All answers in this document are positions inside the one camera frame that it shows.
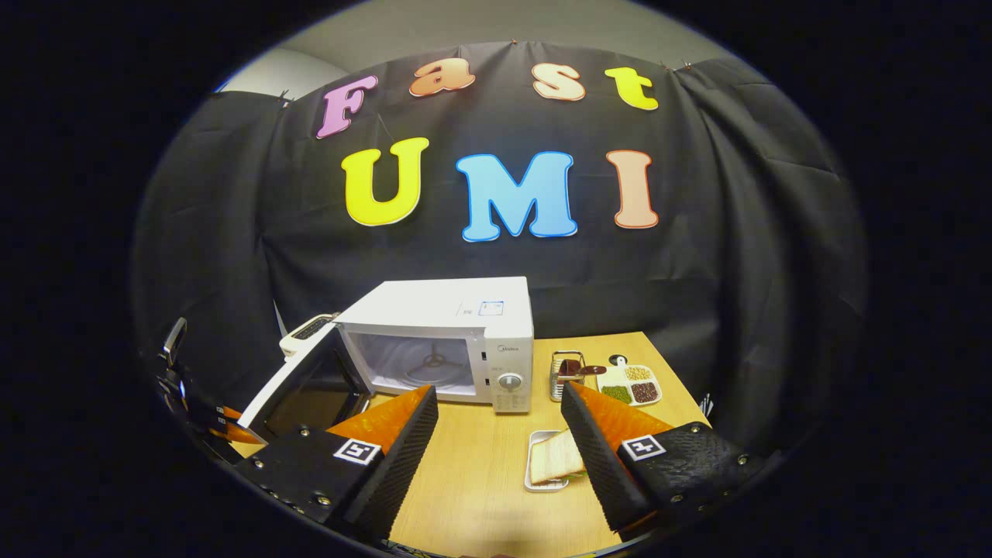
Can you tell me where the white divided dish with beans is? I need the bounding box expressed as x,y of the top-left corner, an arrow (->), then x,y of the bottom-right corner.
595,354 -> 663,408

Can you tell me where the small white ribbed tray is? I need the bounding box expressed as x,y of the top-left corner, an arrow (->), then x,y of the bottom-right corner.
524,430 -> 582,494

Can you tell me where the lettuce sandwich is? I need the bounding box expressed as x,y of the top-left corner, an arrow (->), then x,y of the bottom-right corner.
529,429 -> 587,485

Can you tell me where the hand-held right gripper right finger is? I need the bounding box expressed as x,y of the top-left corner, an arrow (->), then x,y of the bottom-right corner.
560,380 -> 768,543

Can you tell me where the white microwave oven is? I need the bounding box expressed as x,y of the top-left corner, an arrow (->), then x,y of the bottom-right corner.
236,277 -> 536,446

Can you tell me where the black backdrop cloth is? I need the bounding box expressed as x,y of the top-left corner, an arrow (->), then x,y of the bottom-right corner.
132,40 -> 867,466

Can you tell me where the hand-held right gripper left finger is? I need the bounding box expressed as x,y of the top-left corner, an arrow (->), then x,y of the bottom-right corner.
232,385 -> 439,543

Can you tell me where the metal wire basket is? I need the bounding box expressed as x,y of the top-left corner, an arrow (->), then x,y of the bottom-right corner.
549,350 -> 587,402

